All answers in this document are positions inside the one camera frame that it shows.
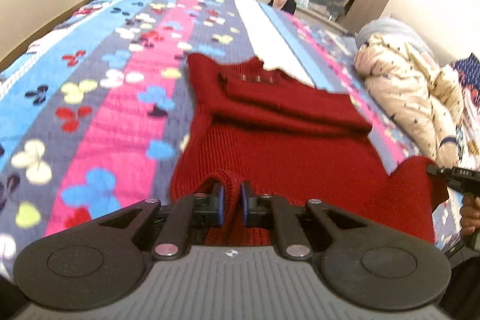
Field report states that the red knitted sweater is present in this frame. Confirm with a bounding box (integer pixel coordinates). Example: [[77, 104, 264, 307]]
[[170, 54, 448, 246]]

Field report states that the patterned floral quilt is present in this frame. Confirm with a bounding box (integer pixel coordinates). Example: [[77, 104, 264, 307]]
[[450, 54, 480, 171]]

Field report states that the grey pillow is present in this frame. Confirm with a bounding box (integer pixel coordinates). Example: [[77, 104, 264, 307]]
[[355, 17, 433, 55]]

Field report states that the beige padded jacket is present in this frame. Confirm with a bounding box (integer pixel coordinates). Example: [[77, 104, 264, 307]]
[[354, 32, 464, 166]]

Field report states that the colourful floral bed blanket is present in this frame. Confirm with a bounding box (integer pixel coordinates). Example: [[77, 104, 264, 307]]
[[0, 0, 466, 283]]

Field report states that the person's right hand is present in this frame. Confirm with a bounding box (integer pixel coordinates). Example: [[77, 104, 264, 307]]
[[460, 193, 480, 237]]

